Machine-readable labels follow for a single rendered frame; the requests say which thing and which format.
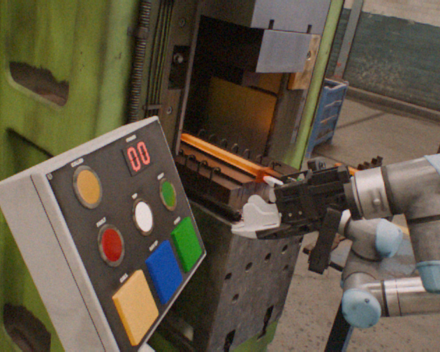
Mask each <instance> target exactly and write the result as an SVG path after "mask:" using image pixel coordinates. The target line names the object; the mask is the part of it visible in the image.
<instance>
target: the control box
mask: <svg viewBox="0 0 440 352"><path fill-rule="evenodd" d="M141 142H142V143H144V145H145V148H146V152H147V154H148V156H149V163H147V164H145V163H144V162H143V159H142V157H141V155H142V154H140V151H139V149H138V146H139V145H138V144H139V143H141ZM130 148H133V149H134V150H135V152H136V155H137V157H136V158H138V160H139V163H140V169H138V170H134V168H133V164H132V163H131V162H132V160H131V159H130V157H129V153H128V151H129V149H130ZM83 170H88V171H89V172H91V173H92V174H93V175H94V176H95V178H96V179H97V181H98V185H99V191H100V193H99V197H98V200H97V201H96V202H95V203H88V202H86V201H85V200H84V199H83V198H82V196H81V195H80V192H79V190H78V176H79V174H80V173H81V172H82V171H83ZM164 182H169V183H170V184H171V186H172V187H173V190H174V192H175V204H174V206H173V207H169V206H168V205H167V204H166V202H165V200H164V199H163V193H162V187H163V183H164ZM139 203H144V204H146V205H147V206H148V208H149V210H150V212H151V216H152V225H151V228H150V229H149V230H148V231H145V230H143V229H142V228H141V227H140V226H139V224H138V221H137V219H136V207H137V206H138V204H139ZM0 208H1V210H2V212H3V215H4V216H5V218H6V221H7V223H8V226H9V228H10V230H11V232H12V234H13V237H14V238H15V241H16V243H17V245H18V248H19V250H20V252H21V254H22V257H23V259H24V262H25V263H26V265H27V268H28V270H29V272H30V274H31V277H32V279H33V281H34V283H35V285H36V288H37V290H38V292H39V294H40V296H41V299H42V301H43V304H44V305H45V308H46V309H47V312H48V314H49V316H50V319H51V321H52V323H53V326H54V328H55V330H56V332H57V334H58V336H59V339H60V341H61V343H62V346H63V348H64V350H65V352H140V350H141V349H142V348H143V346H144V345H145V343H146V342H147V340H148V339H149V337H150V336H151V334H152V333H153V332H154V330H155V329H156V327H157V325H158V324H159V323H160V321H161V319H162V318H163V317H164V316H165V314H166V312H167V311H168V310H169V308H170V306H171V305H172V303H173V302H174V301H175V299H176V298H177V296H178V295H179V293H180V292H181V290H182V289H183V288H184V286H185V285H186V283H187V281H188V280H189V279H190V277H191V275H192V274H193V273H194V272H195V270H196V268H197V267H198V266H199V264H200V262H201V261H202V259H203V258H204V257H205V255H206V250H205V248H204V245H203V242H202V240H201V237H200V233H199V232H198V228H197V225H196V222H195V220H194V217H193V214H192V212H191V208H190V206H189V203H188V200H187V198H186V194H185V192H184V189H183V186H182V183H181V181H180V178H179V175H178V173H177V169H176V167H175V164H174V161H173V158H172V156H171V153H170V150H169V147H168V144H167V142H166V138H165V136H164V134H163V130H162V128H161V125H160V121H159V118H158V117H156V116H155V117H150V118H148V119H144V120H141V121H139V122H135V123H132V124H128V125H126V126H122V127H120V128H118V129H115V130H114V131H111V132H109V133H106V134H105V135H102V136H100V137H98V138H95V139H93V140H91V141H89V142H86V143H85V144H83V145H80V146H78V147H76V148H73V149H71V150H69V151H67V152H64V153H63V154H60V155H58V156H56V157H54V158H52V159H49V160H47V161H45V162H42V163H40V164H38V165H37V166H34V167H32V168H30V169H27V170H25V171H23V172H20V173H18V174H16V175H13V176H12V177H9V178H8V179H5V180H3V181H1V182H0ZM185 217H190V220H191V223H192V225H193V229H194V231H195V234H196V237H197V239H198V242H199V245H200V248H201V251H202V254H201V255H200V256H199V258H198V260H197V261H196V262H195V263H194V265H193V267H192V268H191V269H190V270H189V272H184V268H183V267H182V263H181V261H180V259H179V256H178V253H177V250H176V248H175V244H174V242H173V239H172V237H171V233H172V231H173V230H174V229H175V228H176V227H177V226H178V225H179V223H180V222H181V221H182V220H183V219H184V218H185ZM107 229H113V230H115V231H116V232H117V234H118V235H119V237H120V239H121V242H122V254H121V256H120V258H119V260H118V261H115V262H112V261H110V260H109V259H108V258H107V257H106V256H105V254H104V252H103V247H102V238H103V234H104V232H105V231H106V230H107ZM166 240H168V241H169V243H170V246H171V249H172V251H173V254H174V257H175V260H176V262H177V265H178V268H179V270H180V273H181V275H182V278H183V281H182V282H181V284H180V285H179V286H178V287H177V289H176V291H175V292H174V293H173V295H172V296H171V298H170V299H169V301H168V302H167V303H166V304H164V305H162V304H161V301H160V299H159V296H158V293H157V292H156V289H155V286H154V283H153V281H152V278H151V276H150V273H149V270H148V268H147V265H146V263H145V261H146V260H147V259H148V258H149V257H150V256H151V255H152V253H153V252H154V251H155V250H156V249H157V248H158V247H159V245H160V244H161V243H162V242H163V241H166ZM138 270H142V272H143V274H144V276H145V280H146V282H147V285H148V287H149V290H150V292H151V294H152V297H153V300H154V303H155V305H156V308H157V310H158V312H159V315H158V316H157V317H156V319H155V320H154V322H153V324H151V326H150V327H149V329H148V331H147V332H146V333H145V335H144V336H143V338H142V339H141V340H140V342H139V343H138V344H137V345H135V346H132V344H131V341H130V339H129V336H128V334H127V332H126V329H125V327H124V324H123V323H122V320H121V317H120V315H119V312H118V311H117V308H116V305H115V303H114V300H113V299H112V297H113V296H114V295H115V294H116V293H117V291H118V290H119V289H120V288H121V287H122V286H123V285H124V284H125V283H126V282H127V281H128V280H129V279H130V278H131V276H132V275H133V274H134V273H135V272H136V271H138Z"/></svg>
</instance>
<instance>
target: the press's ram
mask: <svg viewBox="0 0 440 352"><path fill-rule="evenodd" d="M329 5H330V0H203V5H202V10H201V15H204V16H207V17H211V18H214V19H218V20H223V21H226V22H231V23H233V24H238V25H242V26H245V27H250V28H256V29H270V30H275V31H288V32H295V33H303V34H316V35H322V33H323V28H324V24H325V20H326V17H327V14H328V9H329Z"/></svg>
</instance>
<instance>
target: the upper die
mask: <svg viewBox="0 0 440 352"><path fill-rule="evenodd" d="M310 40H311V34H303V33H295V32H288V31H275V30H270V29H256V28H250V27H245V26H242V25H238V24H233V23H231V22H226V21H223V20H218V19H214V18H211V17H207V16H204V15H200V23H199V28H198V35H197V40H196V48H195V53H196V54H200V55H203V56H205V57H209V58H211V59H215V60H217V61H222V62H224V63H227V64H230V65H233V66H236V67H239V68H243V69H245V70H248V71H252V72H255V73H302V72H303V68H304V65H305V60H306V57H307V52H308V49H309V44H310Z"/></svg>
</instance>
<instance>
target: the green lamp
mask: <svg viewBox="0 0 440 352"><path fill-rule="evenodd" d="M162 193H163V199H164V200H165V202H166V204H167V205H168V206H169V207H173V206H174V204H175V192H174V190H173V187H172V186H171V184H170V183H169V182H164V183H163V187H162Z"/></svg>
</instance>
